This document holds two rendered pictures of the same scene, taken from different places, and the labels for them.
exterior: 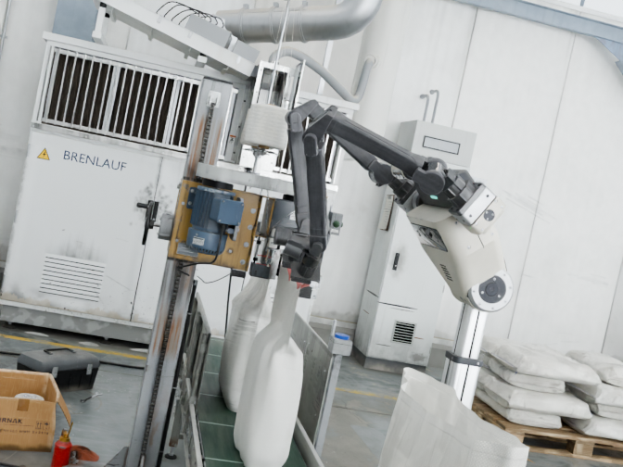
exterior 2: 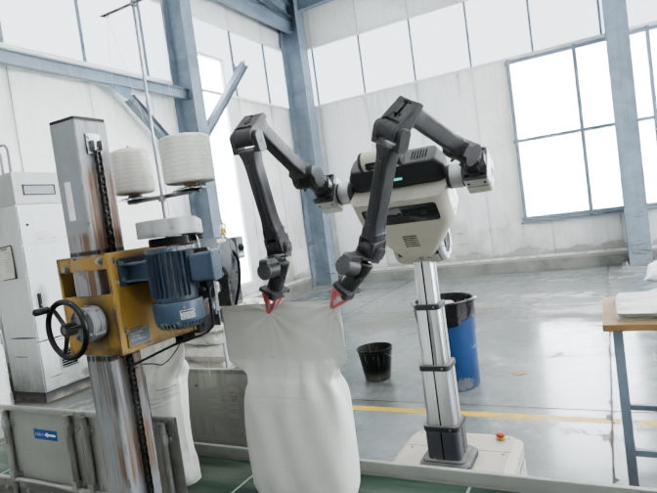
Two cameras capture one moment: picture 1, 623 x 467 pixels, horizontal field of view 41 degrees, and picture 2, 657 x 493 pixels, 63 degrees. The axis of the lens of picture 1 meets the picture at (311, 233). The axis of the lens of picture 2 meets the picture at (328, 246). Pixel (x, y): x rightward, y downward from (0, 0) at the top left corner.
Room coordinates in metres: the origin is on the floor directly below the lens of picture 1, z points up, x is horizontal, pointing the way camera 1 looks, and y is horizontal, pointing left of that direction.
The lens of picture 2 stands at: (1.75, 1.35, 1.35)
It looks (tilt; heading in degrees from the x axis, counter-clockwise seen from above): 3 degrees down; 309
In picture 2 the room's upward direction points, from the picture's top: 8 degrees counter-clockwise
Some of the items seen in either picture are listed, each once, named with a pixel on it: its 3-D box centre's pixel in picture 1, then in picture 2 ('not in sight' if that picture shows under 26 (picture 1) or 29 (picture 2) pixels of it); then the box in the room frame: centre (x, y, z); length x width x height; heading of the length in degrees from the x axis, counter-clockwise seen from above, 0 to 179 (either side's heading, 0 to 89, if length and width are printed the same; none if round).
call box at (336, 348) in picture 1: (339, 345); not in sight; (3.32, -0.21, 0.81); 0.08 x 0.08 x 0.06; 11
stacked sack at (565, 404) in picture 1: (537, 397); (229, 345); (5.62, -1.75, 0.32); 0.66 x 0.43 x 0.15; 103
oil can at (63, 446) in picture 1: (64, 441); not in sight; (3.52, 0.86, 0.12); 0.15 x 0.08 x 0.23; 11
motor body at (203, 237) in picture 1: (210, 220); (175, 287); (3.17, 0.39, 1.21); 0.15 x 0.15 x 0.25
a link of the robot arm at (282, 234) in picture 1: (291, 231); (274, 259); (3.05, 0.07, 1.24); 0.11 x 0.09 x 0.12; 100
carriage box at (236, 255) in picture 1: (212, 223); (129, 296); (3.41, 0.41, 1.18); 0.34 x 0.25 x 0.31; 101
